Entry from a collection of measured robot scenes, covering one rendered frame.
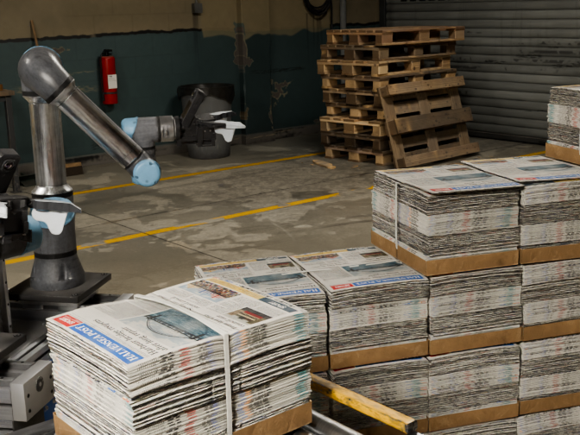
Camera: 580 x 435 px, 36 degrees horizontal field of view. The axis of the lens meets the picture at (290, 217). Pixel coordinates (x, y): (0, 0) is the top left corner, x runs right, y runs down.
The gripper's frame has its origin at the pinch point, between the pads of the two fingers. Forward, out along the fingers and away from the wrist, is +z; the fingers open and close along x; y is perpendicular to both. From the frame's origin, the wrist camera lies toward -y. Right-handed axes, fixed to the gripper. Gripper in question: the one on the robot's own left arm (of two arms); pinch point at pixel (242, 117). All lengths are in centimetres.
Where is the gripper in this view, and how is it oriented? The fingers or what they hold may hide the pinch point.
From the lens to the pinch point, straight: 267.0
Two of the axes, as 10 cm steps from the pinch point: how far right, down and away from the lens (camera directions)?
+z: 9.7, -0.8, 2.2
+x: 2.3, 3.5, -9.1
